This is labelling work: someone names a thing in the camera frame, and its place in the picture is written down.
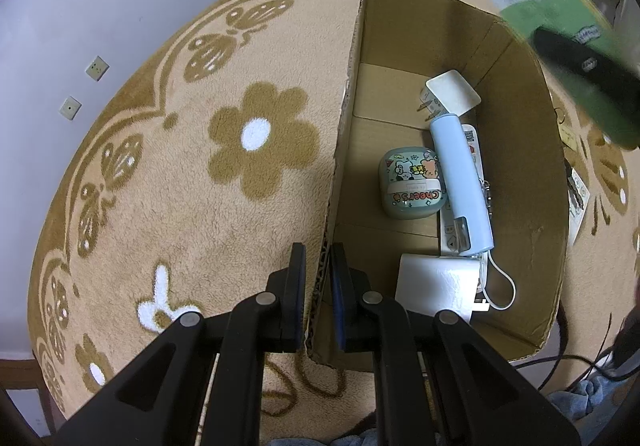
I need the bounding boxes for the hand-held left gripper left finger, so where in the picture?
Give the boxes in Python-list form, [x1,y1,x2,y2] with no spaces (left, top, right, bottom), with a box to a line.
[52,242,307,446]

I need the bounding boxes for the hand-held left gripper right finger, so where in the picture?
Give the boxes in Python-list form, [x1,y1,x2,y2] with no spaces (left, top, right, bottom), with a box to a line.
[330,242,583,446]

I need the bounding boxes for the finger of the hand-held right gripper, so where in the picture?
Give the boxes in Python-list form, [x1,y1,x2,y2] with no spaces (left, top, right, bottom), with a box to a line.
[534,27,640,99]

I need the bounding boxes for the white adapter block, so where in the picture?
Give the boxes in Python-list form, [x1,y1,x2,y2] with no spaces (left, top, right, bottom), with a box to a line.
[395,253,483,321]

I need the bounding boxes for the white charger with prongs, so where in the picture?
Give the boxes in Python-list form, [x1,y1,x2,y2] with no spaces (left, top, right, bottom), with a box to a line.
[416,70,482,119]

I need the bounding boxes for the cartoon print rounded tin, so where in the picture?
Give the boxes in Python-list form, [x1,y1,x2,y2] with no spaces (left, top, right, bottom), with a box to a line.
[378,147,447,220]

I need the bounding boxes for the white power strip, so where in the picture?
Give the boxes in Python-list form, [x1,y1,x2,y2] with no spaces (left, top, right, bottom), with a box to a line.
[439,124,493,314]

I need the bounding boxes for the light blue cylindrical device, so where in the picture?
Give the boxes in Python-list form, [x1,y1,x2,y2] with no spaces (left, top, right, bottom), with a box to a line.
[430,115,496,257]

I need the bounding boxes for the brown cardboard box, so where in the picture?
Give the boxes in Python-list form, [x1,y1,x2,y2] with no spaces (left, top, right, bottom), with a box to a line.
[302,0,571,369]

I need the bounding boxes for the beige key tag card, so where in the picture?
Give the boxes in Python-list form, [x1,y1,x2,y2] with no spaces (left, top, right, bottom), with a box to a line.
[554,106,582,150]

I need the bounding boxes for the beige flower-print rug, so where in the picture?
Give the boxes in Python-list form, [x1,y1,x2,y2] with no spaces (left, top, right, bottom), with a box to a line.
[27,0,640,427]

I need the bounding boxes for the blue cloth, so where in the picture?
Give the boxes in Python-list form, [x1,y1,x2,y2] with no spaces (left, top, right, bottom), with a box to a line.
[547,373,632,433]

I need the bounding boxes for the cartoon print keychain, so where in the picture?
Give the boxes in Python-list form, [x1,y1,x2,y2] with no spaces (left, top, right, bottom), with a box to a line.
[565,161,592,247]

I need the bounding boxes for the white cable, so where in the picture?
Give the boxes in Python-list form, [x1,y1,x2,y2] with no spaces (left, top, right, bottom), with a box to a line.
[479,253,517,311]

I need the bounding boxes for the black cables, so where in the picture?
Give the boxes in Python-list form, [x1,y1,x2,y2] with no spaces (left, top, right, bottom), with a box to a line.
[510,316,632,383]

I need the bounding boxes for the white wall socket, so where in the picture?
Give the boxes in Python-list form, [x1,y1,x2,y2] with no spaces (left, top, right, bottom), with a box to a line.
[58,96,83,121]
[85,56,111,81]

